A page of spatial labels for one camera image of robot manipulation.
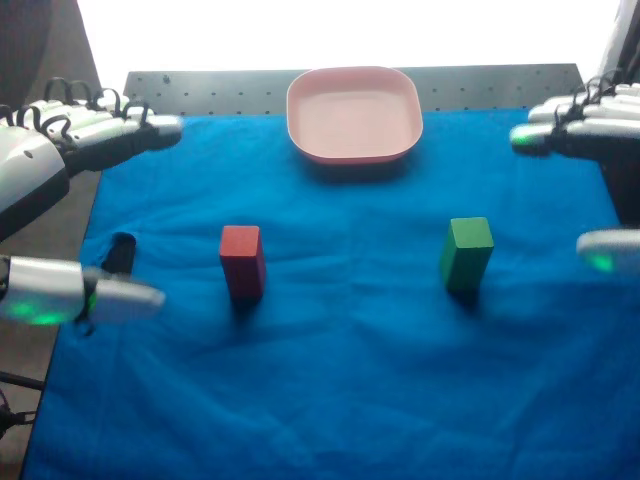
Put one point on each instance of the pink plate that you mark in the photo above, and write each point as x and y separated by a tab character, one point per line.
352	117

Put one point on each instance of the green cube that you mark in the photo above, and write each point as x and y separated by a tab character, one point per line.
465	257

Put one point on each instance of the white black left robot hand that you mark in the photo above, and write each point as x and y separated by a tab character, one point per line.
30	160

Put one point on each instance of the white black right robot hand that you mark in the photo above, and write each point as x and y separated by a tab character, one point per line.
595	127

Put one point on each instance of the red block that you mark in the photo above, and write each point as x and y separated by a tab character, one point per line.
242	262

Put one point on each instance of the blue table cloth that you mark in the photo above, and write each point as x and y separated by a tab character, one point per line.
350	360

